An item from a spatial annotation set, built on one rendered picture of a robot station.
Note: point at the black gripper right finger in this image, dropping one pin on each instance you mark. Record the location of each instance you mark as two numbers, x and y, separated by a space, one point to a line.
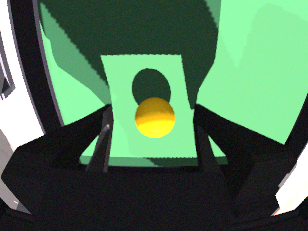
258 166

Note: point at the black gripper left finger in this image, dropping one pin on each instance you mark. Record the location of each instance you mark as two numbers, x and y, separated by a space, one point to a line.
62 148

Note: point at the yellow ball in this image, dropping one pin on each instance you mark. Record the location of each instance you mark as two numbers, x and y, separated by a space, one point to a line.
154 117

